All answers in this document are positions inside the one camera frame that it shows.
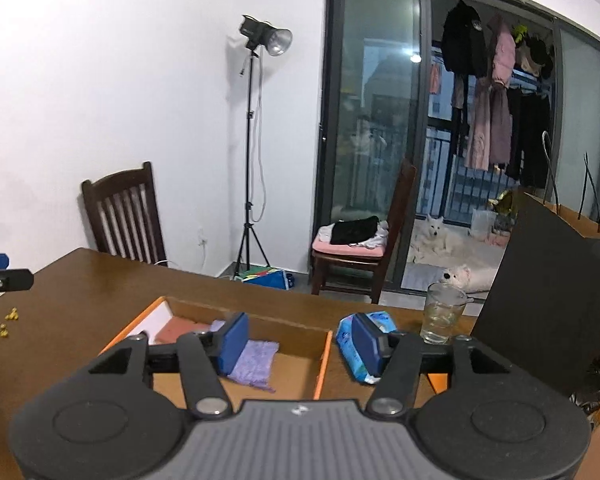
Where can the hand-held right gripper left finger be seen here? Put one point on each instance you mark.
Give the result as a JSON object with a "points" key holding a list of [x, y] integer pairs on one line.
{"points": [[235, 342]]}

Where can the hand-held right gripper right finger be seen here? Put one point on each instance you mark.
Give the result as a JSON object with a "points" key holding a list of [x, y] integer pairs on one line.
{"points": [[366, 347]]}

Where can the light blue tissue pack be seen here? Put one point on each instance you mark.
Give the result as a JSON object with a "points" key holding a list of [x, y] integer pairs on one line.
{"points": [[347, 345]]}

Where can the purple cloth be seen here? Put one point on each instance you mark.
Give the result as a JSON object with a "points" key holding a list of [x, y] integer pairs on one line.
{"points": [[252, 360]]}

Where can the red cardboard box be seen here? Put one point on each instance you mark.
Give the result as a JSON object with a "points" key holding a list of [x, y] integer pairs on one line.
{"points": [[300, 360]]}

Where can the yellow crumbs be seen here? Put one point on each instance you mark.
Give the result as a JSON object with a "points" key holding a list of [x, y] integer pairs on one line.
{"points": [[11, 316]]}

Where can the blue floor bag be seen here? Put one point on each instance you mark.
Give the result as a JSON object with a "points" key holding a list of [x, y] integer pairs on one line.
{"points": [[270, 277]]}

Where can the glass cup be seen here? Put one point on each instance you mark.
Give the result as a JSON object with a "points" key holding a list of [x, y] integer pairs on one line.
{"points": [[441, 315]]}

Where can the wooden chair with pink cushion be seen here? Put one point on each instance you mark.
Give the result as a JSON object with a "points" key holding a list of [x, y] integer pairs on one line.
{"points": [[380, 260]]}

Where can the white clothes pile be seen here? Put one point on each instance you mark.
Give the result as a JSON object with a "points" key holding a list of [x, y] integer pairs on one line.
{"points": [[377, 240]]}

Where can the white plush dog toy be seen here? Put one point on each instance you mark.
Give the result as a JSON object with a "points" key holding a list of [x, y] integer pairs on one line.
{"points": [[457, 276]]}

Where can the black garment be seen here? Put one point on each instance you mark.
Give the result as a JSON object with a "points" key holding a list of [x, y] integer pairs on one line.
{"points": [[354, 230]]}

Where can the dark wooden chair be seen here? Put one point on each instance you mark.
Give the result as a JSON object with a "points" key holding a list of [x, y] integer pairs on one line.
{"points": [[125, 215]]}

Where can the white dog mat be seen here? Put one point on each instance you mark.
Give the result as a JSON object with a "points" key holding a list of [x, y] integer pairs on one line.
{"points": [[480, 260]]}

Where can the white plastic bucket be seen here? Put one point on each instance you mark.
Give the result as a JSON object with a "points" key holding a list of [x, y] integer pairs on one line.
{"points": [[481, 224]]}

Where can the balcony railing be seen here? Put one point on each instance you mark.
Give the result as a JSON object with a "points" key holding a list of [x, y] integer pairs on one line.
{"points": [[447, 190]]}

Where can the black paper bag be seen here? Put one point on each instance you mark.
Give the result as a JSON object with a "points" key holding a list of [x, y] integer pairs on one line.
{"points": [[540, 290]]}

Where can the studio light on tripod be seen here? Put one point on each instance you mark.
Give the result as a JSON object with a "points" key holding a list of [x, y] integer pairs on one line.
{"points": [[252, 160]]}

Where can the gold foil potted plant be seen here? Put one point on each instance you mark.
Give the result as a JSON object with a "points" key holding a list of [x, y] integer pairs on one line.
{"points": [[502, 210]]}

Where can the pink hanging robe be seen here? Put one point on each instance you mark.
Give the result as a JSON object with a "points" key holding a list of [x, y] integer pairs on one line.
{"points": [[487, 130]]}

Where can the sliding glass door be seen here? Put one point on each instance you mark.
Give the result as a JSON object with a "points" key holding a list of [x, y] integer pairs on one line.
{"points": [[380, 85]]}

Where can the black hanging trousers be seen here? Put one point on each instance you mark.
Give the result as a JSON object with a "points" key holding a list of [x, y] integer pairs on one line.
{"points": [[532, 135]]}

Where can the black hanging jacket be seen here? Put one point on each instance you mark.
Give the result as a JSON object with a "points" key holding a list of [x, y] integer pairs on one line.
{"points": [[462, 40]]}

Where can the pink hanging jacket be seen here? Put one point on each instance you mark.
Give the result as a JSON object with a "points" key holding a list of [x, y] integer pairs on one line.
{"points": [[502, 55]]}

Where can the dark hanging hats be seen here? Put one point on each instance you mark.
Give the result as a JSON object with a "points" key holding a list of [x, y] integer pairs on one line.
{"points": [[535, 55]]}

